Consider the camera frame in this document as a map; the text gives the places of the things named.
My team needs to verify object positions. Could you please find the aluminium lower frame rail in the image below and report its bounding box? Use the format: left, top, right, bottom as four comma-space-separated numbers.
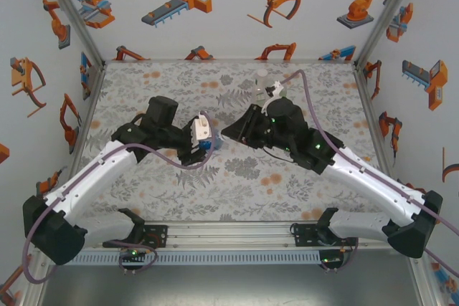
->
19, 266, 51, 306
407, 255, 444, 306

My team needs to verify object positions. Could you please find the aluminium frame post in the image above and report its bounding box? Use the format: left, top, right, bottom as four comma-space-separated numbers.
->
35, 0, 107, 67
353, 0, 424, 67

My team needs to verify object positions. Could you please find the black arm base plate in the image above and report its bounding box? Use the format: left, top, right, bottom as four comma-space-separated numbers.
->
103, 224, 169, 249
293, 223, 361, 249

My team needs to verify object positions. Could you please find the perforated grey cable duct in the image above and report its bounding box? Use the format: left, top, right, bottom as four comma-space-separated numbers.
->
71, 251, 321, 266

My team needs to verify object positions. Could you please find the floral patterned table mat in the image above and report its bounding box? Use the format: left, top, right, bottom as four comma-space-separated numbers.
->
77, 61, 395, 223

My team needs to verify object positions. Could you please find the clear bottle white green label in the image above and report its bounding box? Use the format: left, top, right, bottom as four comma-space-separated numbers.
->
253, 68, 270, 105

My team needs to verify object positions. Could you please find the aluminium table side rail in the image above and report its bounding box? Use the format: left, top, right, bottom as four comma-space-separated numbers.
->
67, 62, 108, 163
352, 63, 401, 187

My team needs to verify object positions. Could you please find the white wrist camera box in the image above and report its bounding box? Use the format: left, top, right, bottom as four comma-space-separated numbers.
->
191, 113, 213, 143
262, 81, 285, 113

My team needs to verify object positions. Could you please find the clear bottle blue label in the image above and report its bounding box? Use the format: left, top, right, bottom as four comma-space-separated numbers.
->
200, 133, 224, 153

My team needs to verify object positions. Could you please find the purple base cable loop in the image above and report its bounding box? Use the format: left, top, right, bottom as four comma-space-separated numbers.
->
319, 234, 361, 274
118, 234, 159, 275

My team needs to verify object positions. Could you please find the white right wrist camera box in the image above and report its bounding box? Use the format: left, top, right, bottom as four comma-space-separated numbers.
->
262, 81, 285, 113

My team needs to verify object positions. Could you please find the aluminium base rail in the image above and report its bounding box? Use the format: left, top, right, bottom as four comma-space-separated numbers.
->
82, 220, 392, 252

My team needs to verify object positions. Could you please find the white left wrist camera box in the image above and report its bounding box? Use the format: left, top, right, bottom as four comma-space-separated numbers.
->
191, 113, 213, 143

